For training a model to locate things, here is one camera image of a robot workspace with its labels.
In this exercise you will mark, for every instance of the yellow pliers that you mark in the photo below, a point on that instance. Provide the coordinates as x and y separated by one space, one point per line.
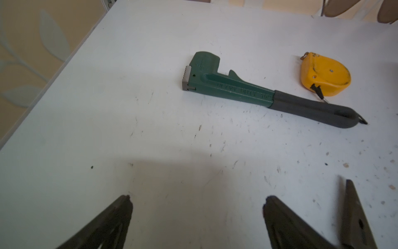
355 230

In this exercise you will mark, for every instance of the yellow tape measure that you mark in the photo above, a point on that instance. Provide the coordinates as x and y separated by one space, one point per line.
323 76

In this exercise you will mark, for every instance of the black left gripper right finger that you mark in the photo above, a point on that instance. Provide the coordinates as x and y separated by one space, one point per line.
286 230

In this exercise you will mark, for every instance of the green pipe wrench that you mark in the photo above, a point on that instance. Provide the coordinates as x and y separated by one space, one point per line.
202 76

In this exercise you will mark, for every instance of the aluminium frame post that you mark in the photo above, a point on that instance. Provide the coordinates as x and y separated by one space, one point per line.
108 4

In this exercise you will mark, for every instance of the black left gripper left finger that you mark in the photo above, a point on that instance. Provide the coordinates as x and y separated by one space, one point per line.
106 231

